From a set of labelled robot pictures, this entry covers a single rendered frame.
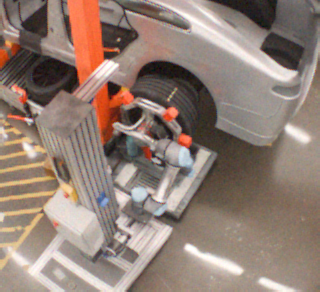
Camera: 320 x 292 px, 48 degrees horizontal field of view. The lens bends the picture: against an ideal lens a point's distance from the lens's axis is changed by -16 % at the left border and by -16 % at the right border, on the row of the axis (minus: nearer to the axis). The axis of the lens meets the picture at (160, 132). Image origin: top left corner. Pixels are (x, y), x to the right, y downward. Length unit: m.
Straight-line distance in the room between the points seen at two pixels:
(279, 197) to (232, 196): 0.54
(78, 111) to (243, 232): 2.37
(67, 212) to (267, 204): 2.22
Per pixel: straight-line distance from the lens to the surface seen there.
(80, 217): 2.68
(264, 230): 4.04
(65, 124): 2.08
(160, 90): 3.31
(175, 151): 2.74
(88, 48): 2.93
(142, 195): 2.92
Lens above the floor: 3.62
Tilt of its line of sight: 53 degrees down
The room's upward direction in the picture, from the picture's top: 1 degrees counter-clockwise
